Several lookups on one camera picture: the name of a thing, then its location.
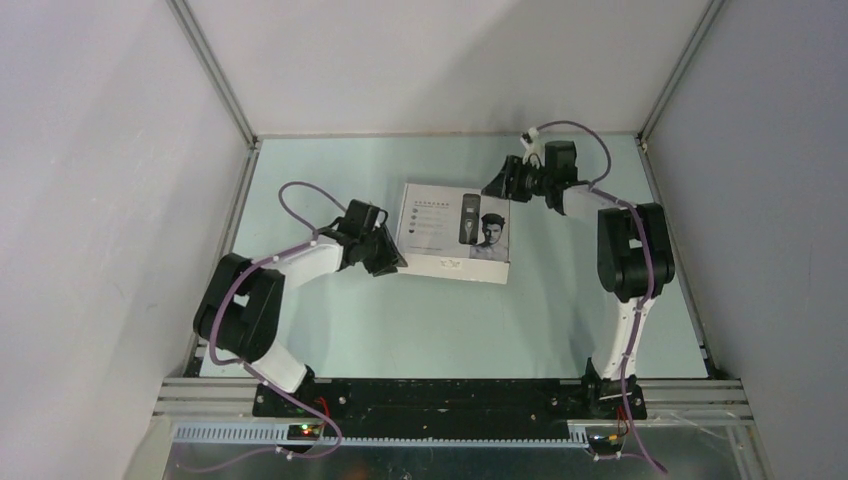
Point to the aluminium frame post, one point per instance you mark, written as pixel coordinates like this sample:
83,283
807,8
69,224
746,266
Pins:
693,44
197,40

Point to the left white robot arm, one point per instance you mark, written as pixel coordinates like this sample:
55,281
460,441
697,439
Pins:
239,314

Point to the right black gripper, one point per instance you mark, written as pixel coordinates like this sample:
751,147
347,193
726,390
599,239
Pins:
501,186

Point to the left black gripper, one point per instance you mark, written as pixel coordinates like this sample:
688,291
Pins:
389,257

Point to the aluminium frame post left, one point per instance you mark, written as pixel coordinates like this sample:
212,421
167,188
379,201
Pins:
197,40

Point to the aluminium frame post right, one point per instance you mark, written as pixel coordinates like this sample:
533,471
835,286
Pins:
693,44

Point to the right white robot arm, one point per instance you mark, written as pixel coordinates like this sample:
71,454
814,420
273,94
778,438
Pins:
631,251

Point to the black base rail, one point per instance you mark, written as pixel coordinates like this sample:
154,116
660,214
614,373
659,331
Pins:
491,409

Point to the white cardboard kit box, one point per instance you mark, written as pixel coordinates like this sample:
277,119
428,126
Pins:
454,233

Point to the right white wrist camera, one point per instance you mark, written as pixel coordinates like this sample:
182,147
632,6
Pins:
531,142

